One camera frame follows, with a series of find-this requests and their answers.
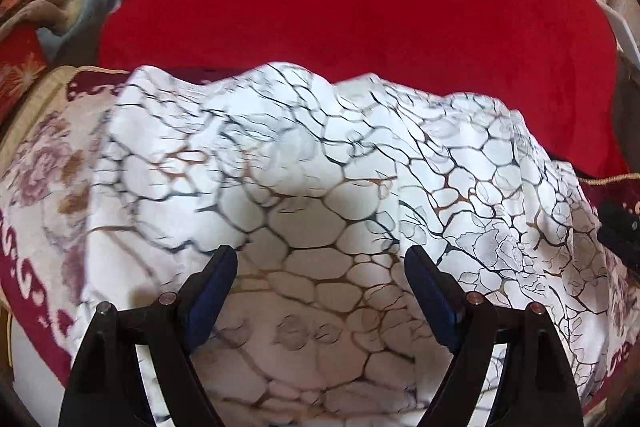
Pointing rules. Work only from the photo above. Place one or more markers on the white crackle-print coat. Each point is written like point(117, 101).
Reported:
point(310, 157)

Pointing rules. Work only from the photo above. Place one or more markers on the floral red beige blanket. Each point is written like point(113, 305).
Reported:
point(45, 187)

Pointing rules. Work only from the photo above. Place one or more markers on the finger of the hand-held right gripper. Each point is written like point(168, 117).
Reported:
point(622, 232)

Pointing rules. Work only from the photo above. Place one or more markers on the beige jacket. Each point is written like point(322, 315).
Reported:
point(50, 9)

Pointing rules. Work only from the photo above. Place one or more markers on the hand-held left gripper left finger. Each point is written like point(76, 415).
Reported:
point(210, 297)

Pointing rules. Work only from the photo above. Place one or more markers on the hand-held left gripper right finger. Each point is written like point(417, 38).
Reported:
point(435, 302)

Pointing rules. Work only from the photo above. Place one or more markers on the red cardboard box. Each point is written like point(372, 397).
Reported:
point(20, 72)

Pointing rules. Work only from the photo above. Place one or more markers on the white board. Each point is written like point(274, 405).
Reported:
point(620, 27)

